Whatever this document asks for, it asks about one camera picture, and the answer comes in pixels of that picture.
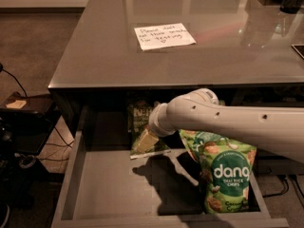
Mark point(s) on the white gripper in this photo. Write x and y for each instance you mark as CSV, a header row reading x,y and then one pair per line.
x,y
155,122

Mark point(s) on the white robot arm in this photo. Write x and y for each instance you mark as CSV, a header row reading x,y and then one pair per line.
x,y
275,129

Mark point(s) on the green jalapeno kettle chip bag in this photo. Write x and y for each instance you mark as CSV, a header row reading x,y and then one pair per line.
x,y
139,108

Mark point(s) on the middle dang rice chips bag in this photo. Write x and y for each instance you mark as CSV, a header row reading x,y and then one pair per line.
x,y
198,142

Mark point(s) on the dang rice chips bag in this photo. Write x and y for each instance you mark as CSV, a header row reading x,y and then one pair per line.
x,y
226,169
198,142

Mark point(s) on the grey open top drawer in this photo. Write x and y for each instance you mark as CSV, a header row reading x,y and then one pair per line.
x,y
104,188

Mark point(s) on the front dang rice chips bag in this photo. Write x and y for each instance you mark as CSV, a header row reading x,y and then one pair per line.
x,y
226,169

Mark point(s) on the grey counter cabinet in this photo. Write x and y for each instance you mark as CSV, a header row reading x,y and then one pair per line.
x,y
237,42

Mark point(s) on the white handwritten paper note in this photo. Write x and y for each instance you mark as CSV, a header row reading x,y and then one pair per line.
x,y
163,36

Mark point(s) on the black side table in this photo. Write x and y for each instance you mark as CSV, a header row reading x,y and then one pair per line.
x,y
26,124

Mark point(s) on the black equipment box right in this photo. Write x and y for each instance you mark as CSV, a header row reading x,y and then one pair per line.
x,y
269,163

